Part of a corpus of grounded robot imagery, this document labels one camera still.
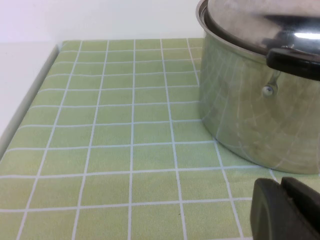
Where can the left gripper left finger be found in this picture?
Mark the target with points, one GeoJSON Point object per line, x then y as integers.
{"type": "Point", "coordinates": [270, 215]}

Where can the stainless steel cooking pot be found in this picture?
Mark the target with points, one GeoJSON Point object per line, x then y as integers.
{"type": "Point", "coordinates": [250, 112]}

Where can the stainless steel pot lid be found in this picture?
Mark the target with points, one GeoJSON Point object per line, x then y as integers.
{"type": "Point", "coordinates": [250, 22]}

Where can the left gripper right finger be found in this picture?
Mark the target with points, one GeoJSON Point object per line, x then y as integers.
{"type": "Point", "coordinates": [307, 202]}

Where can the green checked tablecloth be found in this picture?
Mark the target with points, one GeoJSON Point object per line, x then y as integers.
{"type": "Point", "coordinates": [112, 150]}

